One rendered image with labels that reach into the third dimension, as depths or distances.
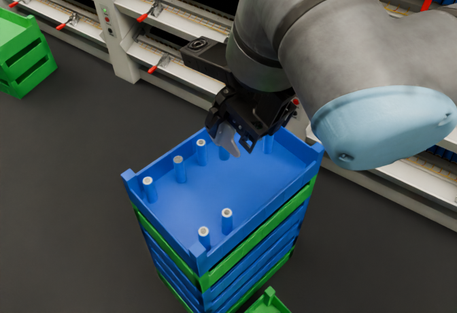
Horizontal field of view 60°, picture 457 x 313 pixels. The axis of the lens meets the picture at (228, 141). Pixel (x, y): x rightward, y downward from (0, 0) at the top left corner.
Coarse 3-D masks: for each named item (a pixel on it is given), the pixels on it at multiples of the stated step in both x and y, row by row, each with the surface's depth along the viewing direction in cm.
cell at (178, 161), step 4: (176, 156) 70; (180, 156) 70; (176, 160) 69; (180, 160) 69; (176, 164) 69; (180, 164) 69; (176, 168) 70; (180, 168) 70; (184, 168) 72; (176, 172) 71; (180, 172) 71; (184, 172) 72; (176, 176) 73; (180, 176) 72; (184, 176) 73; (180, 180) 73; (184, 180) 74
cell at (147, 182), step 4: (148, 176) 68; (144, 180) 67; (148, 180) 67; (152, 180) 67; (144, 184) 67; (148, 184) 67; (152, 184) 67; (144, 188) 68; (148, 188) 67; (152, 188) 68; (148, 192) 68; (152, 192) 69; (148, 196) 69; (152, 196) 69; (156, 196) 71; (148, 200) 71; (152, 200) 70; (156, 200) 71
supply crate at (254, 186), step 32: (160, 160) 71; (192, 160) 78; (256, 160) 78; (288, 160) 78; (320, 160) 72; (128, 192) 70; (160, 192) 73; (192, 192) 73; (224, 192) 73; (256, 192) 73; (288, 192) 70; (160, 224) 63; (192, 224) 69; (256, 224) 68; (192, 256) 58
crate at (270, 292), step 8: (272, 288) 94; (264, 296) 95; (272, 296) 94; (256, 304) 95; (264, 304) 99; (272, 304) 99; (280, 304) 95; (248, 312) 94; (256, 312) 98; (264, 312) 98; (272, 312) 98; (280, 312) 98; (288, 312) 93
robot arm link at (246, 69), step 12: (228, 48) 42; (240, 48) 39; (228, 60) 42; (240, 60) 40; (252, 60) 39; (240, 72) 41; (252, 72) 40; (264, 72) 39; (276, 72) 39; (252, 84) 42; (264, 84) 41; (276, 84) 41; (288, 84) 42
